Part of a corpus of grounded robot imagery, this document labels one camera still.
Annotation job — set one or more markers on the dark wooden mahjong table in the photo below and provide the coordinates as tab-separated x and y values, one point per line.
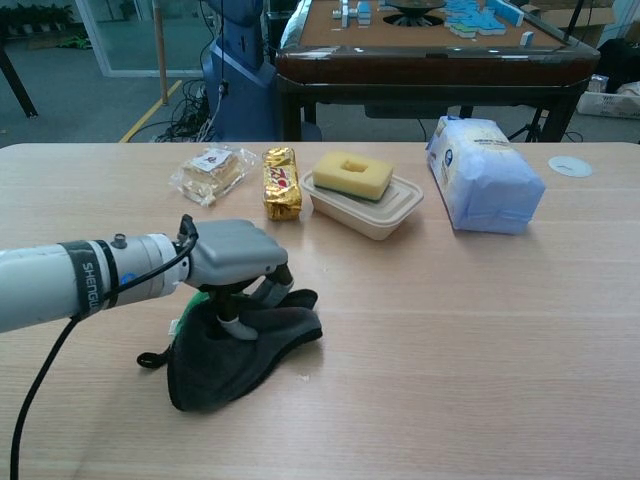
430	60

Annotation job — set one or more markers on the black cloth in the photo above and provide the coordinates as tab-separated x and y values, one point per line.
240	360

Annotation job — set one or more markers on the gold foil snack pack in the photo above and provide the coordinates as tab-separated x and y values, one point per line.
281	185

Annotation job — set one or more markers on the beige lidded food container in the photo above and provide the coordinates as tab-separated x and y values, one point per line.
370	210

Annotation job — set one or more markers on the yellow sponge with green pad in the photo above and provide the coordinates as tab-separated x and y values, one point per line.
352	176

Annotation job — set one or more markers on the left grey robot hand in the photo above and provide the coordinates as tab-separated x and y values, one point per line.
232	255

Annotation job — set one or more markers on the pile of blue mahjong tiles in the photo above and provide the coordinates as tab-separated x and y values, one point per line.
475	17

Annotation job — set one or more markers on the black round centre dish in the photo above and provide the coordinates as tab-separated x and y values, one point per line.
414	10

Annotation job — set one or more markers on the black table leg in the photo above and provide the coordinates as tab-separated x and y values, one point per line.
17	90

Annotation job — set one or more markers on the single blue mahjong tile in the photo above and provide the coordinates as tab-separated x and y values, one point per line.
527	37

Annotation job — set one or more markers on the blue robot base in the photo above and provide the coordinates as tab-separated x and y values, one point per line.
242	75

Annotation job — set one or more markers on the clear bag of pastry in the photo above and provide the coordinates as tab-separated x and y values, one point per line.
212	175

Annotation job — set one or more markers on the glass partition frame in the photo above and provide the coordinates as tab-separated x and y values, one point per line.
125	60

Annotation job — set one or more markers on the white cardboard box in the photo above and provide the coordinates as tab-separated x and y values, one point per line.
607	102

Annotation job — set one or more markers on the wooden pole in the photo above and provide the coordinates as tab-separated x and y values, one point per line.
161	55

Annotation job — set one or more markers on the light blue tissue pack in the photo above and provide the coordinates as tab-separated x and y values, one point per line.
482	182

